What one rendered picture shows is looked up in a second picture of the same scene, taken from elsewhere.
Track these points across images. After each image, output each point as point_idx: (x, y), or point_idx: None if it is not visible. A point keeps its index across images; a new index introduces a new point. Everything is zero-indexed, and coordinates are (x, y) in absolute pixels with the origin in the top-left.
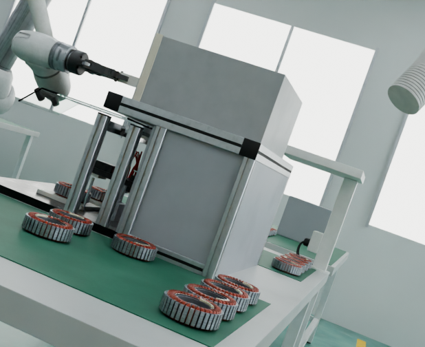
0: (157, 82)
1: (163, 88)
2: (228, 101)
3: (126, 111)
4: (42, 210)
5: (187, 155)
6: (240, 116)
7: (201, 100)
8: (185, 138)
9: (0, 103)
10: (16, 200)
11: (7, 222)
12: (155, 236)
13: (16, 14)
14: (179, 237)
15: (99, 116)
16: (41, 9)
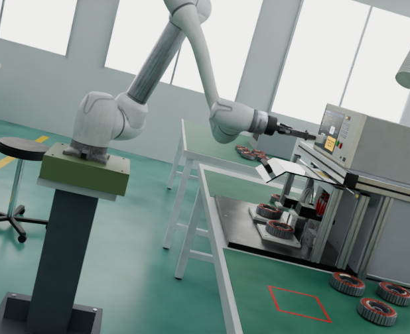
0: (363, 152)
1: (368, 156)
2: None
3: (361, 187)
4: (293, 263)
5: (407, 215)
6: None
7: (399, 164)
8: (405, 202)
9: (140, 131)
10: (271, 258)
11: (354, 317)
12: (385, 272)
13: (157, 58)
14: (402, 270)
15: (337, 191)
16: (210, 69)
